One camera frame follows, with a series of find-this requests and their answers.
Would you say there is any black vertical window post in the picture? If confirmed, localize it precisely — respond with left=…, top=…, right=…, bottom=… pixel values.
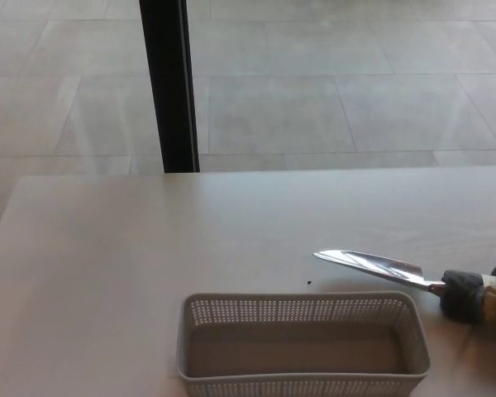
left=139, top=0, right=201, bottom=174

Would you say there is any grey perforated plastic basket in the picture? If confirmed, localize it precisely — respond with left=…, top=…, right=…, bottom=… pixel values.
left=175, top=291, right=432, bottom=397

